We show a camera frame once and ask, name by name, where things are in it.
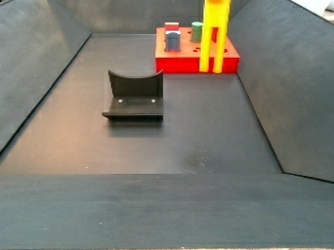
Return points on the yellow slotted square-circle object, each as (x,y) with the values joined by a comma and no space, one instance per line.
(216,19)

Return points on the red square peg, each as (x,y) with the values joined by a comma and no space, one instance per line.
(172,26)

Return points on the green cylinder peg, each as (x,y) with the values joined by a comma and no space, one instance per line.
(197,31)

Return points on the blue notched peg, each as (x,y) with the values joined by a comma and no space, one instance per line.
(173,41)

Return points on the black curved cradle stand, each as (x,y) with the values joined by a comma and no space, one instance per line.
(137,96)

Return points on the red peg board fixture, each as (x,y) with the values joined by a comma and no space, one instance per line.
(185,61)

